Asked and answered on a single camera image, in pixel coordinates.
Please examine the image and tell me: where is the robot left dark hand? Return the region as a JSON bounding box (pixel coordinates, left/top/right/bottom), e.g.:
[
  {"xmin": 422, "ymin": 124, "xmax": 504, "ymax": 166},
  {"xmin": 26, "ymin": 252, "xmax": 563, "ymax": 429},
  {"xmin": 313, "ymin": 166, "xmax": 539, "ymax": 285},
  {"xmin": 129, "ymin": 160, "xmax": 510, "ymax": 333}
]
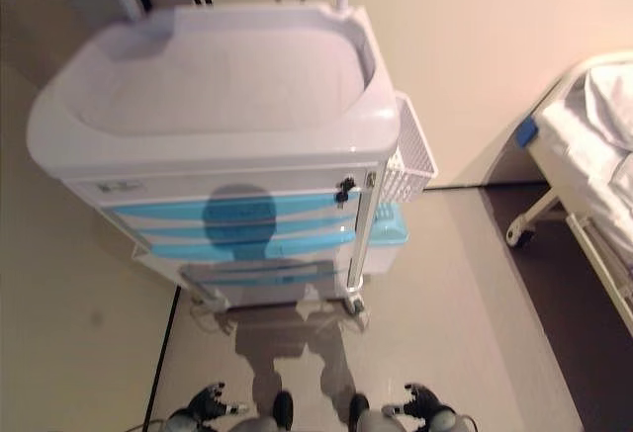
[{"xmin": 189, "ymin": 381, "xmax": 250, "ymax": 422}]

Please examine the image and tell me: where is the robot right dark hand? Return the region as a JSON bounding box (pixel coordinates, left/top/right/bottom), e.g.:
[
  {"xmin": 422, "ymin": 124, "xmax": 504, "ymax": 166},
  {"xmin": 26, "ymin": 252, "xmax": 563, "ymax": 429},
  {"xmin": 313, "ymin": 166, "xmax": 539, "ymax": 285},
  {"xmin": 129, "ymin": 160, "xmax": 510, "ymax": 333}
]
[{"xmin": 383, "ymin": 382, "xmax": 449, "ymax": 421}]

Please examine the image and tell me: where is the shaded blue-fronted cart drawer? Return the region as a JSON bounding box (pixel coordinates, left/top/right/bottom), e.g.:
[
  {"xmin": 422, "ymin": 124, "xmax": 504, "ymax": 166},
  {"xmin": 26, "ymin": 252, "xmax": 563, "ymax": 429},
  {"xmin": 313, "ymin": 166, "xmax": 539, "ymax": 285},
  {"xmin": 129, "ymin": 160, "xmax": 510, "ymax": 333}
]
[{"xmin": 181, "ymin": 258, "xmax": 343, "ymax": 289}]

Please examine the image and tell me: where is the thin blue-fronted cart drawer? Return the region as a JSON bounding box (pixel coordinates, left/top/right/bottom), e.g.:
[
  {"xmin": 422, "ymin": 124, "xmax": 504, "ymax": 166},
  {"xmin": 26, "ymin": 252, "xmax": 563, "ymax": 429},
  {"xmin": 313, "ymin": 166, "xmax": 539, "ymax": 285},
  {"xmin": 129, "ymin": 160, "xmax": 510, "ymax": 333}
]
[
  {"xmin": 137, "ymin": 218, "xmax": 358, "ymax": 246},
  {"xmin": 146, "ymin": 232, "xmax": 358, "ymax": 261}
]

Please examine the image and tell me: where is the large blue-fronted cart drawer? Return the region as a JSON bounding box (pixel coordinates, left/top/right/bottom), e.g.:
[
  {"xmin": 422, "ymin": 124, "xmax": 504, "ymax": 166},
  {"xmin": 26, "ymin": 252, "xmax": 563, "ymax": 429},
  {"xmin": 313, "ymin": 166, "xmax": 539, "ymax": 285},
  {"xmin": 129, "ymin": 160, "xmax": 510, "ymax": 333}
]
[{"xmin": 101, "ymin": 191, "xmax": 345, "ymax": 229}]

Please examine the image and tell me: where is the black cart drawer lock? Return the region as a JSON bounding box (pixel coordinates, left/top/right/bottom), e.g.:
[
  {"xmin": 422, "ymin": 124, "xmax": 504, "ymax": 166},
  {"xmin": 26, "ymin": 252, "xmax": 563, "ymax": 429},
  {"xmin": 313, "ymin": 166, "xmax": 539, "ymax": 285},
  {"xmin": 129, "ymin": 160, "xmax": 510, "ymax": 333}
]
[{"xmin": 334, "ymin": 178, "xmax": 355, "ymax": 205}]

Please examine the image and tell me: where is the robot right black foot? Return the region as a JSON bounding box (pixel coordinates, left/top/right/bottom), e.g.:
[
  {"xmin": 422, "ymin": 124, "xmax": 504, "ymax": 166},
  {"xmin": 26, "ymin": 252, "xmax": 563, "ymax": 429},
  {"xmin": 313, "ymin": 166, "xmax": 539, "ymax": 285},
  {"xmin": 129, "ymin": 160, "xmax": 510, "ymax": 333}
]
[{"xmin": 348, "ymin": 392, "xmax": 371, "ymax": 432}]

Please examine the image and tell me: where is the robot black foot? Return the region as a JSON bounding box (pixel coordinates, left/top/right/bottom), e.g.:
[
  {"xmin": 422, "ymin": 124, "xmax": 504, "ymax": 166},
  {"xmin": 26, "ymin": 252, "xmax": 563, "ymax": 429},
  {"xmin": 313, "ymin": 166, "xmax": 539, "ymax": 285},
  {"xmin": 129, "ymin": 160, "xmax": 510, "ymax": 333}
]
[
  {"xmin": 272, "ymin": 389, "xmax": 294, "ymax": 431},
  {"xmin": 348, "ymin": 392, "xmax": 371, "ymax": 432}
]

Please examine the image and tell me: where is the robot left black foot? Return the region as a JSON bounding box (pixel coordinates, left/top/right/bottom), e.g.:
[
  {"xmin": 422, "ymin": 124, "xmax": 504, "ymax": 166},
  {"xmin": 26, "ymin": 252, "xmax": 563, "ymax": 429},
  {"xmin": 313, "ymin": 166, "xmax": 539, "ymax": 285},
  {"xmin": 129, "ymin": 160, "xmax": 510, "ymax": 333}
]
[{"xmin": 272, "ymin": 389, "xmax": 294, "ymax": 431}]

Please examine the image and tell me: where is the white bin with blue lid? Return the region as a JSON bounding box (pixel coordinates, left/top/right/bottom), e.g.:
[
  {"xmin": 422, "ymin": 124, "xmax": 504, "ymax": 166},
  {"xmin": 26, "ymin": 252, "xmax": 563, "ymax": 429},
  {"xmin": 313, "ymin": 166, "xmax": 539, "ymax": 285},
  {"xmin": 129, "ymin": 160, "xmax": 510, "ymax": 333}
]
[{"xmin": 363, "ymin": 203, "xmax": 411, "ymax": 278}]

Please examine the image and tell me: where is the bed caster wheel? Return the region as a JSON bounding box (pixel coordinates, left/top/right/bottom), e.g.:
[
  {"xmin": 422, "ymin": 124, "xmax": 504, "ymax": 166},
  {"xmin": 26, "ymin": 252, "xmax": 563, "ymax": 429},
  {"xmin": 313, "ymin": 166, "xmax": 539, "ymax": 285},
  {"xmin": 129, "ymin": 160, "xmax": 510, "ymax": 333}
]
[{"xmin": 505, "ymin": 221, "xmax": 536, "ymax": 250}]

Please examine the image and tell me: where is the white label on cart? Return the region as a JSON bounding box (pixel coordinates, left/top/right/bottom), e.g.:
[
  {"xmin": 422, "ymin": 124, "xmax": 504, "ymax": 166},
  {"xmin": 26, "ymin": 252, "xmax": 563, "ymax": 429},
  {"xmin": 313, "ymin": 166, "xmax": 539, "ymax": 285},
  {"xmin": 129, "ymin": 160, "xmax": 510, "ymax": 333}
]
[{"xmin": 96, "ymin": 180, "xmax": 139, "ymax": 194}]

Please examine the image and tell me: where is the blue bed corner clip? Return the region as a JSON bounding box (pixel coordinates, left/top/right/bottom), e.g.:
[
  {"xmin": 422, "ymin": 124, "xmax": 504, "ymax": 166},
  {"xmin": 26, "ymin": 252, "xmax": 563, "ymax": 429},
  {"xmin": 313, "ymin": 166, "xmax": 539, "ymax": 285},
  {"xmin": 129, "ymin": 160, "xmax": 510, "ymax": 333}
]
[{"xmin": 515, "ymin": 118, "xmax": 540, "ymax": 146}]

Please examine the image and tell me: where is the white medical cart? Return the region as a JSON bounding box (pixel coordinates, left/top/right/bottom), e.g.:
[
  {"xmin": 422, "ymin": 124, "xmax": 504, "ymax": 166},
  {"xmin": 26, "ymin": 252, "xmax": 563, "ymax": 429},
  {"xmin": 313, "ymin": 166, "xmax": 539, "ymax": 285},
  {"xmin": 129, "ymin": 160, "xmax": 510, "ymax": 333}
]
[{"xmin": 27, "ymin": 2, "xmax": 401, "ymax": 315}]

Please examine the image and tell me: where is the white bed mattress with bedding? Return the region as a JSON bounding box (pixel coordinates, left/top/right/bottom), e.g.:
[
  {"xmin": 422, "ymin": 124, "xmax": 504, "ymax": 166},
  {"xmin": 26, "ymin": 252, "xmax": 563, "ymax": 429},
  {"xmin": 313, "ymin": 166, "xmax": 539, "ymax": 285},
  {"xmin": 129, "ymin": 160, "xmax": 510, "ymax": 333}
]
[{"xmin": 538, "ymin": 60, "xmax": 633, "ymax": 275}]

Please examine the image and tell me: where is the black floor cable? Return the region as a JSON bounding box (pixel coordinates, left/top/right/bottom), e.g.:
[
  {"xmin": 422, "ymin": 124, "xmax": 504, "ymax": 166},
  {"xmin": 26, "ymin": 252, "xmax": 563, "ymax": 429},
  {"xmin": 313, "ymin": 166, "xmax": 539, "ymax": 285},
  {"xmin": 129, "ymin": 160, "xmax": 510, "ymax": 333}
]
[{"xmin": 141, "ymin": 284, "xmax": 182, "ymax": 432}]

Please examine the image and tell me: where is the white hospital bed frame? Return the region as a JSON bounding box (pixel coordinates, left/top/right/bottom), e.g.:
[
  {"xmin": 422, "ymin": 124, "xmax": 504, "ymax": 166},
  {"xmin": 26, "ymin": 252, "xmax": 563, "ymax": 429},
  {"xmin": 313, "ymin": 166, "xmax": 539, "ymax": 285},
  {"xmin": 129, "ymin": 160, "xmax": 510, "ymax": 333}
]
[{"xmin": 504, "ymin": 50, "xmax": 633, "ymax": 337}]

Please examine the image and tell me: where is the white wire side basket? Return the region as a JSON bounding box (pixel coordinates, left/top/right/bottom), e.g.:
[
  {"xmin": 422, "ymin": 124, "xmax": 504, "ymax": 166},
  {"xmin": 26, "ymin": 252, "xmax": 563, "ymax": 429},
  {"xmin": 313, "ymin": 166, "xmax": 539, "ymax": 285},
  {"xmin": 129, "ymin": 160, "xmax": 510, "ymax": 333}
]
[{"xmin": 378, "ymin": 91, "xmax": 440, "ymax": 205}]

